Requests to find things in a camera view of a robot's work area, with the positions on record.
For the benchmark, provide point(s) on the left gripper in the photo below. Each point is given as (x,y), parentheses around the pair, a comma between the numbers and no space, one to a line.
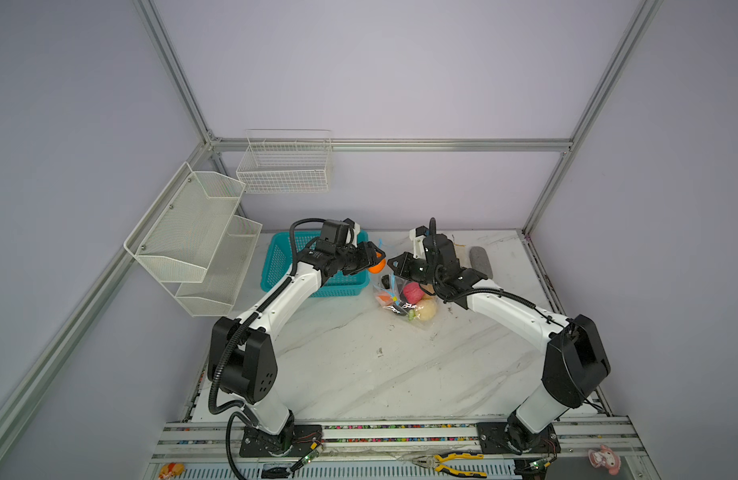
(367,248)

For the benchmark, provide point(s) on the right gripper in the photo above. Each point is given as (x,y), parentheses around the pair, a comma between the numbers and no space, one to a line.
(404,260)

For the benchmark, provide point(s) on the pink toy fruit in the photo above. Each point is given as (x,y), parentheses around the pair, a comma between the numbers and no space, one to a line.
(412,293)

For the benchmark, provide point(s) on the clear zip bag blue zipper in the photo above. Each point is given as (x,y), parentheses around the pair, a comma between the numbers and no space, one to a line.
(387,281)

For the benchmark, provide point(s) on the cream toy pear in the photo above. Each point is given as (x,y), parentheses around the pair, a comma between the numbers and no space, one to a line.
(426,309)

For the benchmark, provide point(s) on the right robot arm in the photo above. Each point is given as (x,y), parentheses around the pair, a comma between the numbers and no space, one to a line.
(461,364)

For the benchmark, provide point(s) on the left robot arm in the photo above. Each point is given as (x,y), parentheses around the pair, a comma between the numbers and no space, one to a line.
(242,365)

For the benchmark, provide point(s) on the grey oval stone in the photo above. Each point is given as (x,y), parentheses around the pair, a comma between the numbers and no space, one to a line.
(480,261)

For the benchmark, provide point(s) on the teal plastic basket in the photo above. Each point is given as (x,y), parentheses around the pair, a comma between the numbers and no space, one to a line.
(278,263)

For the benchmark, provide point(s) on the white mesh shelf lower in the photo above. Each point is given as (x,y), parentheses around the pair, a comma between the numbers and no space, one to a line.
(217,294)

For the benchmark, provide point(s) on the white mesh shelf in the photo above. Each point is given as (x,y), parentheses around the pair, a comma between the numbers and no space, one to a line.
(217,294)
(176,241)

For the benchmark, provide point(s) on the white mesh shelf upper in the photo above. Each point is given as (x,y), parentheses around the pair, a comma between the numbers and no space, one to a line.
(176,241)

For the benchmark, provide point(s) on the pink toy figure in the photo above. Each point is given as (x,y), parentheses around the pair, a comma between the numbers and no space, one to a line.
(605,458)

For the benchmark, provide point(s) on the yellow toy figure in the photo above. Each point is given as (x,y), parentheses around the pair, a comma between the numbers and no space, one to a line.
(171,471)

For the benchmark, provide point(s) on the white wire basket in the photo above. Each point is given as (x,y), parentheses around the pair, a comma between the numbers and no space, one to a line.
(286,161)

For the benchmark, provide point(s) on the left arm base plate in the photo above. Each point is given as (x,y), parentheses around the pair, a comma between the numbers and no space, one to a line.
(294,441)

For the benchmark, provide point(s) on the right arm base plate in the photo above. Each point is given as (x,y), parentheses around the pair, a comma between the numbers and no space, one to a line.
(514,438)

